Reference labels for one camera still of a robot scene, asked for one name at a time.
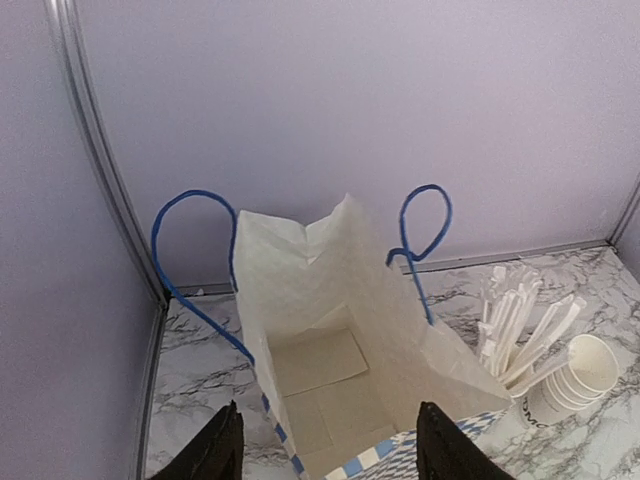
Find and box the left aluminium frame post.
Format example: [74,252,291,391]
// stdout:
[44,1,169,479]

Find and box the bundle of wrapped white straws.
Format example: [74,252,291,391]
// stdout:
[476,266,586,399]

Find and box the black cup holding straws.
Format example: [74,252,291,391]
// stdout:
[518,388,556,429]

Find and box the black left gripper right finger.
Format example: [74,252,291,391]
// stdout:
[416,402,513,480]

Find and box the right aluminium frame post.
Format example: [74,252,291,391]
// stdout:
[607,176,640,245]

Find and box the stack of white paper cups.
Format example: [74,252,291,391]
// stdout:
[542,334,619,411]

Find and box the blue checkered paper bag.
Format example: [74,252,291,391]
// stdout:
[228,197,512,479]

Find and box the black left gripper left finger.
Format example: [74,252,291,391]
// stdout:
[152,401,244,480]

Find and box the aluminium frame post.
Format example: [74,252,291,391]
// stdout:
[607,176,640,245]
[44,1,169,479]

